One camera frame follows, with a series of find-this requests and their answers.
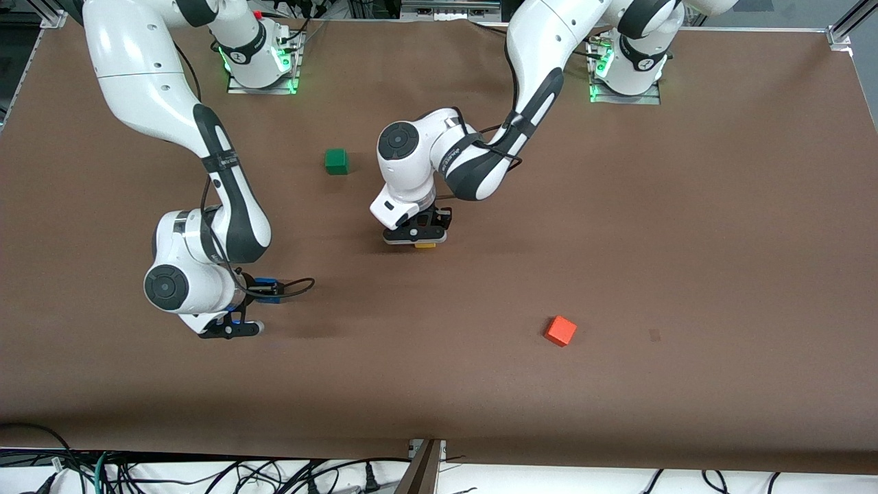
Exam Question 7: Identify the brown paper table cover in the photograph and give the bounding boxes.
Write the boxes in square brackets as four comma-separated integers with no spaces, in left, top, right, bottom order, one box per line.
[0,17,878,475]

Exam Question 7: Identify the orange wooden block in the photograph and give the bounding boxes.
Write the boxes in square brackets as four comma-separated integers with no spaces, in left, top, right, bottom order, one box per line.
[545,315,578,347]

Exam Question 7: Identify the dark metal beam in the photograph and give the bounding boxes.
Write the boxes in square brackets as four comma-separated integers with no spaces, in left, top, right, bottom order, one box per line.
[393,439,443,494]

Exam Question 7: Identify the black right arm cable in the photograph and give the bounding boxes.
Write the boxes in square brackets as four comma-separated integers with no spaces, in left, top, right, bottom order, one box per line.
[201,172,316,300]

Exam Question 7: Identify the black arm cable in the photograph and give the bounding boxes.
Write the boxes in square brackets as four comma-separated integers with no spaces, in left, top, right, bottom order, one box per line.
[201,172,316,300]
[449,108,523,169]

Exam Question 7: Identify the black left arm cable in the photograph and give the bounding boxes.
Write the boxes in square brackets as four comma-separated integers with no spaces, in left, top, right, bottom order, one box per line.
[449,108,523,169]

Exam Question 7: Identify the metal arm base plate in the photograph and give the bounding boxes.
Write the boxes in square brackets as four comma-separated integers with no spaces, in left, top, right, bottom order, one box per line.
[589,38,661,106]
[226,31,301,95]

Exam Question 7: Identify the aluminium rail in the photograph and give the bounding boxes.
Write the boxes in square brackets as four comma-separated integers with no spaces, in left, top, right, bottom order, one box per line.
[401,0,501,21]

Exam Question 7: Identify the aluminium frame corner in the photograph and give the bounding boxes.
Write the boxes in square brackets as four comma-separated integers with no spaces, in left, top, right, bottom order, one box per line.
[40,0,69,30]

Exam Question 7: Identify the aluminium frame profile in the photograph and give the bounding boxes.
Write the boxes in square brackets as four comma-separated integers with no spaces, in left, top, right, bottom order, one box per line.
[827,0,878,49]

